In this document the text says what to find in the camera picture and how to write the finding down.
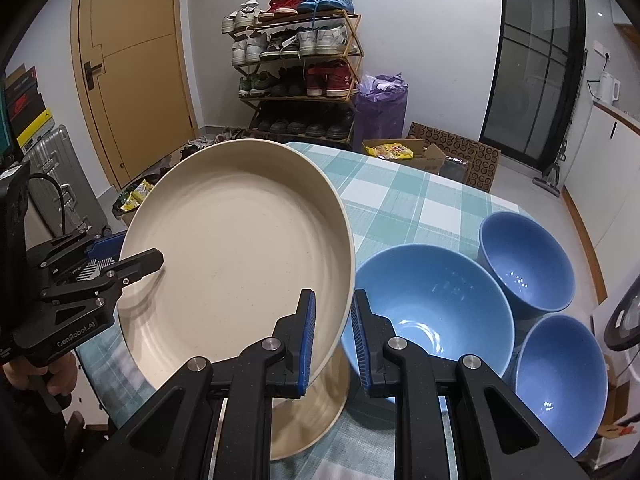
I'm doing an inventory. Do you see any white electric kettle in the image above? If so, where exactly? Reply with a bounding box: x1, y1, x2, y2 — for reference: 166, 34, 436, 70
597, 71, 622, 106

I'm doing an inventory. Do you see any white kitchen cabinet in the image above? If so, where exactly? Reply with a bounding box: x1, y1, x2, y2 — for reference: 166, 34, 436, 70
562, 95, 640, 307

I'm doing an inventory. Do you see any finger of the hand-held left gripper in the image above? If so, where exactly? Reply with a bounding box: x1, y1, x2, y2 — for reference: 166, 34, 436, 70
41, 248, 165, 307
31, 231, 127, 277

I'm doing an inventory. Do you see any yellow snack packet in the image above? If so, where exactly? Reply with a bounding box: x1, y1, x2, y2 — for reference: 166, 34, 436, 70
365, 142, 415, 160

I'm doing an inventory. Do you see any open cardboard box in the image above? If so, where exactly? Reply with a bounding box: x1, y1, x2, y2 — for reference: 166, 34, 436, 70
361, 138, 447, 177

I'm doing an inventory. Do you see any person's left hand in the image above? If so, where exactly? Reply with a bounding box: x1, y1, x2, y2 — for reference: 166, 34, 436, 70
2, 358, 79, 397

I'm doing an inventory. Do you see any silver suitcase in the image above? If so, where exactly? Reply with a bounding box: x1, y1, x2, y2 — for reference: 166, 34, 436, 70
20, 124, 111, 237

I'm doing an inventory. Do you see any patterned flat cardboard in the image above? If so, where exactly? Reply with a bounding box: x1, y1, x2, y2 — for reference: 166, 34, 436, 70
405, 121, 502, 194

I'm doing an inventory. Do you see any person's left forearm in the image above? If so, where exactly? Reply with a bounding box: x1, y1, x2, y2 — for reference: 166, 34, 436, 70
0, 385, 68, 480

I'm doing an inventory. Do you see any white washing machine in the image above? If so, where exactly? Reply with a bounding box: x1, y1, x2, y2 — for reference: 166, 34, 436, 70
590, 280, 640, 461

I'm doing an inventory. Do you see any green checked tablecloth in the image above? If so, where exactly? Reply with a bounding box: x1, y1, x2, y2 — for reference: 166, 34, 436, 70
75, 141, 532, 480

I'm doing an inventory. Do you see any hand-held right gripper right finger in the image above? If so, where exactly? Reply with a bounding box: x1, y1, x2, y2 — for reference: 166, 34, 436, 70
351, 289, 591, 480

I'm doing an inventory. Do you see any grey stick vacuum cleaner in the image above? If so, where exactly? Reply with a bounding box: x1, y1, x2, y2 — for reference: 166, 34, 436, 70
532, 137, 571, 194

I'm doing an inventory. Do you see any grey plastic packet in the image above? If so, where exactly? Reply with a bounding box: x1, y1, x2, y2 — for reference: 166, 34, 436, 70
442, 157, 469, 181

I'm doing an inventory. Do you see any yellow wooden door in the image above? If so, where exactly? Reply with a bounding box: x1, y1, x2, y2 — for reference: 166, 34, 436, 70
70, 0, 197, 192

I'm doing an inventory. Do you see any black framed glass door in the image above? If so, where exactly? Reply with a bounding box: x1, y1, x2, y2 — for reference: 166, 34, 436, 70
479, 0, 587, 172

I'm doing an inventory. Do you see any purple plastic bag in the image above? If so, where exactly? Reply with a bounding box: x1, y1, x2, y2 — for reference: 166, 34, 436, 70
352, 74, 409, 154

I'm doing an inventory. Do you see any blue bowl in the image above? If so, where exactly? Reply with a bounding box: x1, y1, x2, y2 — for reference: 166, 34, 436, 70
354, 244, 516, 399
478, 211, 577, 322
514, 314, 609, 459

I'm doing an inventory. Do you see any stack of shoe boxes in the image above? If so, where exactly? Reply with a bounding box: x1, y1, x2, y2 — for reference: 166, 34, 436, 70
0, 62, 55, 154

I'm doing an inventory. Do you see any wooden shoe rack with shoes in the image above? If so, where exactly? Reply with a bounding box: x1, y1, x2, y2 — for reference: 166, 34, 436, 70
221, 0, 359, 139

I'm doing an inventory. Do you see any yellow snack wrapper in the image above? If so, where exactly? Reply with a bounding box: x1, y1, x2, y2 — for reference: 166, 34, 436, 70
120, 179, 156, 211

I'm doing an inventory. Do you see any small brown cardboard box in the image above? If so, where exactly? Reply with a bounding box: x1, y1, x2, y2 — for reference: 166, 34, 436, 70
597, 355, 634, 442

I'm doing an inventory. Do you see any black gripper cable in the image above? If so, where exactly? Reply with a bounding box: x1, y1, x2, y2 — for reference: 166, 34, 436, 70
29, 173, 72, 233

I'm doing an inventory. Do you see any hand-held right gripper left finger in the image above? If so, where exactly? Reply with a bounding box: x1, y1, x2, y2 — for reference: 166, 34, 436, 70
87, 288, 317, 480

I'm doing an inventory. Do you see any black trash bin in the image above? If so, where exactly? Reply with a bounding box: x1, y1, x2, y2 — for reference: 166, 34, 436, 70
111, 175, 162, 232

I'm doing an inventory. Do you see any pile of loose shoes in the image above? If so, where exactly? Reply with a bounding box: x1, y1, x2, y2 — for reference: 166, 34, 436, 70
179, 127, 252, 162

